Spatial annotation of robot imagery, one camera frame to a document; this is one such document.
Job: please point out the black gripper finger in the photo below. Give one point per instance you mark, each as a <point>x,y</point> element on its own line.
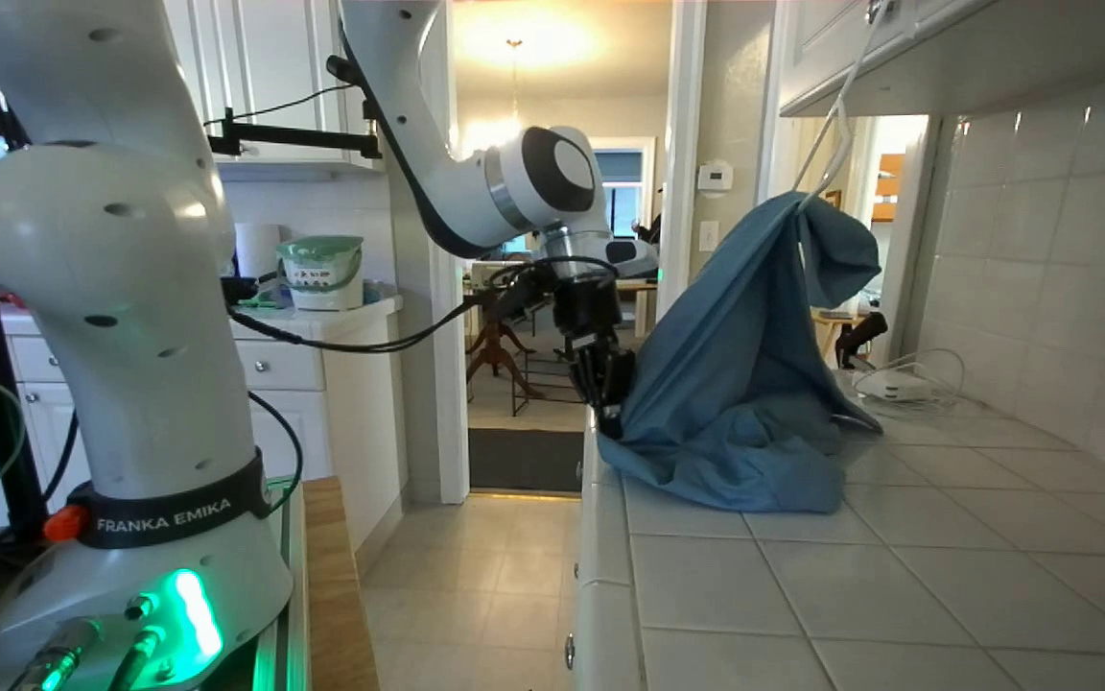
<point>619,374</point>
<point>585,379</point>

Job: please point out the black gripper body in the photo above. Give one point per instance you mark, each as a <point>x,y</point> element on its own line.
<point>589,311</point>

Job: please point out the blue cloth garment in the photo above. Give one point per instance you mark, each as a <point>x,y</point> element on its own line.
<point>735,405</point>

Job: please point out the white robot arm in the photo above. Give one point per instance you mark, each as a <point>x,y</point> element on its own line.
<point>111,233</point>

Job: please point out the white lower counter cabinet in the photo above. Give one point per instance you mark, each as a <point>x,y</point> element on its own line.
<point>605,648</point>

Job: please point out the white side cabinet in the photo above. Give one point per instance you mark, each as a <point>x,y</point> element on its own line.
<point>331,415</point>

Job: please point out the white power adapter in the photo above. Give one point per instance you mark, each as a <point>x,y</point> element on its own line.
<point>892,387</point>

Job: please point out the white green paint bucket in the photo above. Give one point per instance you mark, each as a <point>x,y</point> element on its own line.
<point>322,269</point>

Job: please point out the white upper cabinet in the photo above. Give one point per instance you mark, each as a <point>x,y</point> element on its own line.
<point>935,55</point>

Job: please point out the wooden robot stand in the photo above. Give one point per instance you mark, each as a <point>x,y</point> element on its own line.
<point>336,607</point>

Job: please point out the white plastic clothes hanger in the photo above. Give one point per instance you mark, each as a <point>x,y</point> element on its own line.
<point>835,137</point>

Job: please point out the white wall thermostat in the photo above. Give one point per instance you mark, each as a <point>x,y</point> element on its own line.
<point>716,180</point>

